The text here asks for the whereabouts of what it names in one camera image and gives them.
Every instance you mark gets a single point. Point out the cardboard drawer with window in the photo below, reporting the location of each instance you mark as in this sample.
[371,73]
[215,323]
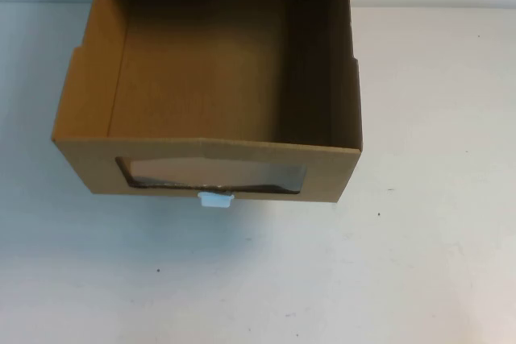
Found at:
[201,78]

